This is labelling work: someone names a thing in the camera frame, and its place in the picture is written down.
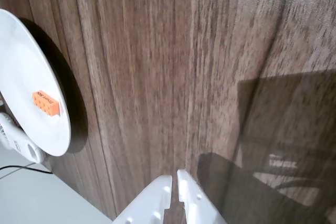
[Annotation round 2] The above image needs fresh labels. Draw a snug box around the small white fan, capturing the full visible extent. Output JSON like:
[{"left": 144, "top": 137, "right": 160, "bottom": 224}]
[{"left": 0, "top": 112, "right": 45, "bottom": 164}]

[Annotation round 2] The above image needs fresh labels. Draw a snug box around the thin black cable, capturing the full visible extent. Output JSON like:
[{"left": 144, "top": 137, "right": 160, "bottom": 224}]
[{"left": 0, "top": 165, "right": 53, "bottom": 175}]

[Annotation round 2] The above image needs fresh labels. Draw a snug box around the orange lego block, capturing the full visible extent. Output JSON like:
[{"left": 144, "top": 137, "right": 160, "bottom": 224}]
[{"left": 31, "top": 89, "right": 59, "bottom": 117}]

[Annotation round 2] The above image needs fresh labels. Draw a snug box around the white round plate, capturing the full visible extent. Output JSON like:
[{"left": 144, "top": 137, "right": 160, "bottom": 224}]
[{"left": 0, "top": 8, "right": 72, "bottom": 157}]

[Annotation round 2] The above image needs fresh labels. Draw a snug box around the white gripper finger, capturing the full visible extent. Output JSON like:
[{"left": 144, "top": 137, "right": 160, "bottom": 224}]
[
  {"left": 177, "top": 168, "right": 226, "bottom": 224},
  {"left": 112, "top": 174, "right": 173, "bottom": 224}
]

